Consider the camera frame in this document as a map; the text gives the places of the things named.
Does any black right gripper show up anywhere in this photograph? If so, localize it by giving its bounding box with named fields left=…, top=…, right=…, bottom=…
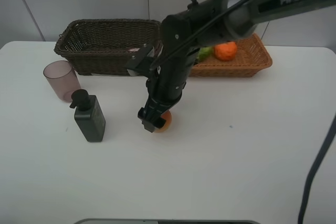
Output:
left=138, top=48, right=199, bottom=132

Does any black pump bottle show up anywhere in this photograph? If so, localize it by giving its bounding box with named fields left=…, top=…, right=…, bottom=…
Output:
left=70, top=89, right=106, bottom=143

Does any green lime fruit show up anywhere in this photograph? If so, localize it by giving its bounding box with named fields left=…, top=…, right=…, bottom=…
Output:
left=196, top=47, right=213, bottom=62

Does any orange mandarin fruit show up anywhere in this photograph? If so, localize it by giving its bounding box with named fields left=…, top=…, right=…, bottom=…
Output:
left=214, top=41, right=238, bottom=61

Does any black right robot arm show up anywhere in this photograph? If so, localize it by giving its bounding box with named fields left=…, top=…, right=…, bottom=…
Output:
left=138, top=0, right=335, bottom=132

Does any dark brown wicker basket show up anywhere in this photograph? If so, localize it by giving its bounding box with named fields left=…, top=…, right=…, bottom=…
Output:
left=54, top=19, right=162, bottom=76

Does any translucent purple plastic cup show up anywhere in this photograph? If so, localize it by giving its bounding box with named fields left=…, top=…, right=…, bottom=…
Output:
left=43, top=60, right=81, bottom=102

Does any orange wicker basket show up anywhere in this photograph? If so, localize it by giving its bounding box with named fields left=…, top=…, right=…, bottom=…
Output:
left=190, top=33, right=272, bottom=78

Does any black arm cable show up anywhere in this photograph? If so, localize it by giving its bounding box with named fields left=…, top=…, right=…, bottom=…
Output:
left=300, top=113, right=336, bottom=224

